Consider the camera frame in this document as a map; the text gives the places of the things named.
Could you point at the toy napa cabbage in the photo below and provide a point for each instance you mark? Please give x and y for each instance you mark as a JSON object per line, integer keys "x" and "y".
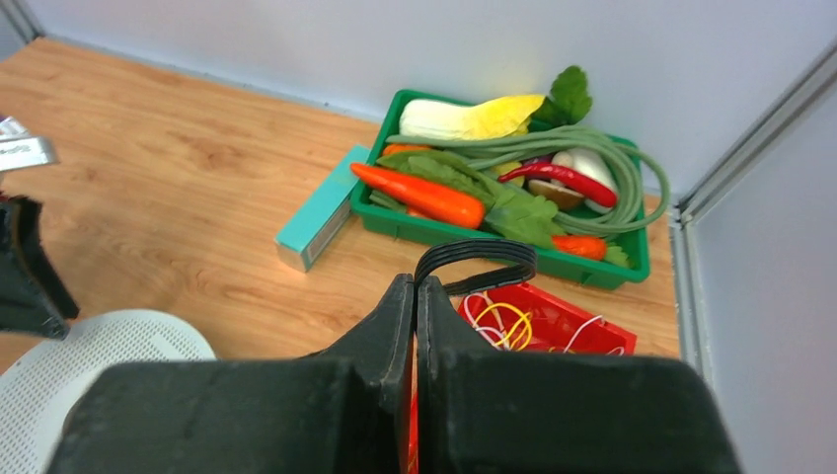
{"x": 496, "y": 118}

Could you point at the green toy long beans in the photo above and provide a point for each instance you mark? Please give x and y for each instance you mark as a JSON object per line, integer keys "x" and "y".
{"x": 619, "y": 157}

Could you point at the small orange toy carrot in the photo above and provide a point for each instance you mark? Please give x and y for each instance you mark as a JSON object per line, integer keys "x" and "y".
{"x": 592, "y": 248}

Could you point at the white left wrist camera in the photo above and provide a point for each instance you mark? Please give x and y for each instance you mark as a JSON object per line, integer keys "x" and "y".
{"x": 21, "y": 150}

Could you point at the red plastic cable bin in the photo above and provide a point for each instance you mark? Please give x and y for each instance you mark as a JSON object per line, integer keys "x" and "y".
{"x": 523, "y": 317}

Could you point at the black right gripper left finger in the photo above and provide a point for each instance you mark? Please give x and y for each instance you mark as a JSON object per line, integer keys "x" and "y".
{"x": 343, "y": 409}

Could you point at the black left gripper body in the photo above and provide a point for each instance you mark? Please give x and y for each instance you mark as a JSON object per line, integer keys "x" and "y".
{"x": 34, "y": 300}

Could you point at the teal rectangular box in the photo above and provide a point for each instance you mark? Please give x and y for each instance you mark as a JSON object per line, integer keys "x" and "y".
{"x": 311, "y": 229}

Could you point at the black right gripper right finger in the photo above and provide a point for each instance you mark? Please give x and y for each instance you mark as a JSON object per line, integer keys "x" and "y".
{"x": 481, "y": 410}

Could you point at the white perforated cable spool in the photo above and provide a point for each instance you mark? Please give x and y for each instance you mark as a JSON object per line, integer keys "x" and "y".
{"x": 39, "y": 390}

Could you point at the green toy leafy sprig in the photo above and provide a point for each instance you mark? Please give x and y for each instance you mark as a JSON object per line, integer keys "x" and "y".
{"x": 568, "y": 101}

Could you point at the green toy lettuce leaf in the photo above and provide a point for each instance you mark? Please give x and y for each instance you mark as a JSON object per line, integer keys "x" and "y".
{"x": 510, "y": 212}

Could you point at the red toy chili pepper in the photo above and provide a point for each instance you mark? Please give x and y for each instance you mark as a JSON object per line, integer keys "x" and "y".
{"x": 579, "y": 183}

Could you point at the white toy mushroom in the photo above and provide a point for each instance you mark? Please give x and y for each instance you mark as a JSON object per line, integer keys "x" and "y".
{"x": 584, "y": 161}

